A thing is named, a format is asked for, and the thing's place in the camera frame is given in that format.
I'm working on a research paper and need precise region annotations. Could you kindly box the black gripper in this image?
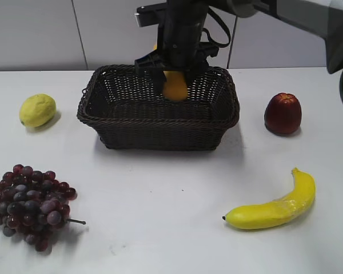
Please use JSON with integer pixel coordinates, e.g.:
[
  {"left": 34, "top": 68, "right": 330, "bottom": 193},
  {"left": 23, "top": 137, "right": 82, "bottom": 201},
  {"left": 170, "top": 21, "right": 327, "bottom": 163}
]
[{"left": 134, "top": 1, "right": 218, "bottom": 93}]

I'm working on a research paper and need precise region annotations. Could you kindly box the orange yellow mango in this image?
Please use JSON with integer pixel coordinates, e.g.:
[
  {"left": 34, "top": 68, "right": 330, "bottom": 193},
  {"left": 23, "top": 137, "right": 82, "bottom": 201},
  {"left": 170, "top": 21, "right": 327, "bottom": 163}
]
[{"left": 162, "top": 71, "right": 188, "bottom": 102}]

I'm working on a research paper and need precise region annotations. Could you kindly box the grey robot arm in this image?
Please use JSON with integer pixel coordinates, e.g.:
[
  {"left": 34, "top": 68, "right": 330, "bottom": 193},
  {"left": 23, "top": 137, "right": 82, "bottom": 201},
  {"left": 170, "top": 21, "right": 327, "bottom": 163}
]
[{"left": 134, "top": 0, "right": 343, "bottom": 103}]

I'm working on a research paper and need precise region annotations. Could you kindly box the black wicker basket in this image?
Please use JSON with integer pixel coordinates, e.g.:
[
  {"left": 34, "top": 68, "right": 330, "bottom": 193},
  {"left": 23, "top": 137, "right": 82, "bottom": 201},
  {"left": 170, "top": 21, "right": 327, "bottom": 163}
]
[{"left": 77, "top": 65, "right": 240, "bottom": 151}]

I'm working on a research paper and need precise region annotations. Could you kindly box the dark red apple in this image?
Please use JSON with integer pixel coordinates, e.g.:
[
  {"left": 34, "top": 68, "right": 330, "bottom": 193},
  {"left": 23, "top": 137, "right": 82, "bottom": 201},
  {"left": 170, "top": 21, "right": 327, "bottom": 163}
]
[{"left": 264, "top": 92, "right": 302, "bottom": 135}]

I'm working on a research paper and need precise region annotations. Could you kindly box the yellow lemon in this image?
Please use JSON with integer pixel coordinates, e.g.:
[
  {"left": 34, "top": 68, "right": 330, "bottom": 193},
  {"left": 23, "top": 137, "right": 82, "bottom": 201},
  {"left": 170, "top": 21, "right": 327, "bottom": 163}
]
[{"left": 19, "top": 94, "right": 57, "bottom": 128}]

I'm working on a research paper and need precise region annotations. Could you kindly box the yellow banana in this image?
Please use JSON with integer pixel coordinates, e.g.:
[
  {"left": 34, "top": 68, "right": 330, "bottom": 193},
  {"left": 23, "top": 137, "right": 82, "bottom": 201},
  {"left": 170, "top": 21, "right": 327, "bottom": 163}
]
[{"left": 222, "top": 168, "right": 316, "bottom": 230}]

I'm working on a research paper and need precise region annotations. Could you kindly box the purple grape bunch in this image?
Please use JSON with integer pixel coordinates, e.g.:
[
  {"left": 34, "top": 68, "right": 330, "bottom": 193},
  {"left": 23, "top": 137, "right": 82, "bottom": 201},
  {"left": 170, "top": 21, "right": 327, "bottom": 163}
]
[{"left": 0, "top": 164, "right": 86, "bottom": 253}]

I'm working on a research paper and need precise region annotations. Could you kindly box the black cable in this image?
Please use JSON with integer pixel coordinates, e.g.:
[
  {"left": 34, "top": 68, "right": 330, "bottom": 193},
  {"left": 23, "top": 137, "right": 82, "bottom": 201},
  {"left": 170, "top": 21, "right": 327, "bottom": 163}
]
[{"left": 201, "top": 6, "right": 231, "bottom": 49}]

